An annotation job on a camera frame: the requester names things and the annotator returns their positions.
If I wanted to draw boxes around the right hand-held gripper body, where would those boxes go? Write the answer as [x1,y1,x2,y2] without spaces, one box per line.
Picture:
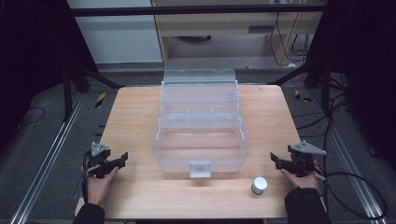
[287,140,328,178]

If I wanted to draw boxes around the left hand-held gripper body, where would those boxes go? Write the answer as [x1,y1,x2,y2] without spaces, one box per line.
[83,141,112,179]

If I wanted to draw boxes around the person's right hand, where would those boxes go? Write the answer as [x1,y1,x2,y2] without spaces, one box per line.
[279,167,320,190]

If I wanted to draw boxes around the person's left hand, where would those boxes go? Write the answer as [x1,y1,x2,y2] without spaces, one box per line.
[85,166,120,206]

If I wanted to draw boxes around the small white cylindrical can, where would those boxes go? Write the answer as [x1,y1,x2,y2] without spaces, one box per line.
[250,175,269,196]

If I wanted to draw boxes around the yellow black striped tape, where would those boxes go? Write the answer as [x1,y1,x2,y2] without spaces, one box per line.
[94,91,107,109]
[293,89,313,104]

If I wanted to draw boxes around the black metal stand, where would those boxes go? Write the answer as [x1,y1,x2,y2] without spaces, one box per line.
[60,54,125,123]
[267,59,332,115]

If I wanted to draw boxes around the clear plastic tiered storage box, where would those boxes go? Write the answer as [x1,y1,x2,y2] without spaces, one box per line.
[151,68,250,179]

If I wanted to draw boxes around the dark curtain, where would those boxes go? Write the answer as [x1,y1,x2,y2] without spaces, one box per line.
[306,0,396,175]
[0,0,101,150]

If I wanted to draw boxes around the white cabinet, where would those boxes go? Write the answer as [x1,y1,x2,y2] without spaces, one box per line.
[65,0,164,64]

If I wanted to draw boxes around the light wooden desk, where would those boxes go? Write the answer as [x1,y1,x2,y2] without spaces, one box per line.
[151,0,328,68]

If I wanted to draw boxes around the black horizontal bar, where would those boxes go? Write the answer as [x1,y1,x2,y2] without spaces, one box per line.
[68,4,327,17]

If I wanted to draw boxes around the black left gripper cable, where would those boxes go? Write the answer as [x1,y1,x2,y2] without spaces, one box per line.
[80,148,92,204]

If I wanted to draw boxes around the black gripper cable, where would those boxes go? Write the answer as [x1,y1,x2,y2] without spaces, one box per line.
[313,167,389,220]
[80,148,92,204]

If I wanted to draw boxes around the aluminium floor rail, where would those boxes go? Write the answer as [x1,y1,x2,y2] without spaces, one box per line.
[8,92,87,224]
[306,88,390,224]

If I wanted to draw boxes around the black floor cables bundle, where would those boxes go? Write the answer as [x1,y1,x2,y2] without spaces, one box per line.
[292,73,353,139]

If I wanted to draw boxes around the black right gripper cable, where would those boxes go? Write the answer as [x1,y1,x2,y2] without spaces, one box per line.
[313,167,389,220]

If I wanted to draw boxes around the black floor cable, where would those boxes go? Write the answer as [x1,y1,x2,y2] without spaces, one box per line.
[18,106,47,127]

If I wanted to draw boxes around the black cables under desk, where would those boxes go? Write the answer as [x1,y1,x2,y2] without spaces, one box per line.
[268,11,314,68]

